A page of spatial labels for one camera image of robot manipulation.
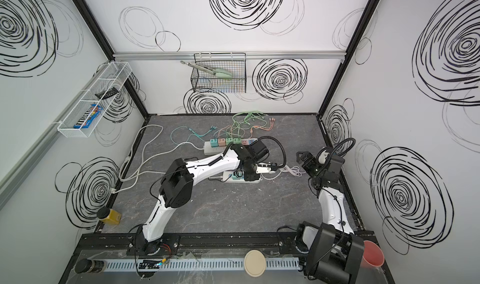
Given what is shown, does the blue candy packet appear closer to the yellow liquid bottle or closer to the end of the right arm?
the yellow liquid bottle

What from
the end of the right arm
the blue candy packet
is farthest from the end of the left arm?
the blue candy packet

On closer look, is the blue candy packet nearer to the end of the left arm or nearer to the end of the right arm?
the end of the left arm
